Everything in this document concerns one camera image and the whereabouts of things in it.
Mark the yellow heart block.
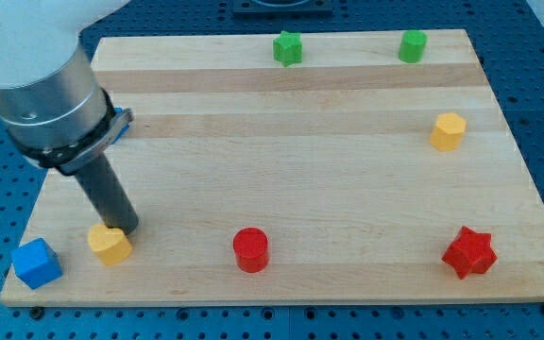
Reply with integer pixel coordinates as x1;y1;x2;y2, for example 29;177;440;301
87;223;133;266

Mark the yellow hexagon block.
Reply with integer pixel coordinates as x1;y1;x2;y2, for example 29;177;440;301
430;112;468;151

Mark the green star block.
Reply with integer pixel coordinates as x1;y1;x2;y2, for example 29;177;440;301
273;31;302;67

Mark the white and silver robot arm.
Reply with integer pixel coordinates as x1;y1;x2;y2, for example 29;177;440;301
0;0;131;176

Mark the blue triangle block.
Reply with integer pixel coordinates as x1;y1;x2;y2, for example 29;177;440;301
112;107;130;144

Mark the red star block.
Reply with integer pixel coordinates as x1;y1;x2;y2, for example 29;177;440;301
442;226;498;280

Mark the dark mounting plate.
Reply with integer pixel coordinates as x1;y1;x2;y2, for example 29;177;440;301
230;0;333;16

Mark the red cylinder block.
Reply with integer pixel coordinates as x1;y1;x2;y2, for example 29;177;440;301
232;227;270;273

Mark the wooden board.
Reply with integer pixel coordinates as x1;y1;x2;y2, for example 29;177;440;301
0;29;544;307

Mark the blue cube block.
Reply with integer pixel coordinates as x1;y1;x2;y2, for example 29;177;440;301
11;238;63;290

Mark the green cylinder block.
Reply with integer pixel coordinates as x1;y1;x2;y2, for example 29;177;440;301
399;30;428;63

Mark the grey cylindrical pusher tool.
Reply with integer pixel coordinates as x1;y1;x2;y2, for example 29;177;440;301
75;154;139;235

